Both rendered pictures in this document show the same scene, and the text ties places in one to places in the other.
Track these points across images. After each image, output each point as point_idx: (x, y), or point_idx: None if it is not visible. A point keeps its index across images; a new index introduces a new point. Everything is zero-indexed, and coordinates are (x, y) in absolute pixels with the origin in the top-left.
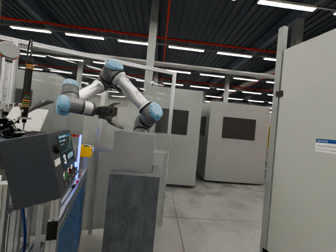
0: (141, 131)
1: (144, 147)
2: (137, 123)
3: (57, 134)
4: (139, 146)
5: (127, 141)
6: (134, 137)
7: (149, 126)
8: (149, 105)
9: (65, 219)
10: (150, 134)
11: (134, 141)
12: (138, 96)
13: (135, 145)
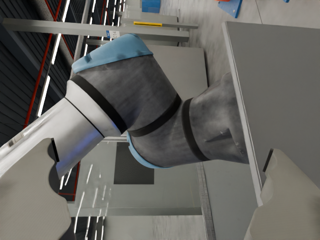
0: (214, 98)
1: (299, 58)
2: (168, 141)
3: None
4: (304, 79)
5: (309, 144)
6: (271, 105)
7: (176, 92)
8: (85, 65)
9: None
10: (231, 36)
11: (293, 106)
12: (33, 131)
13: (311, 100)
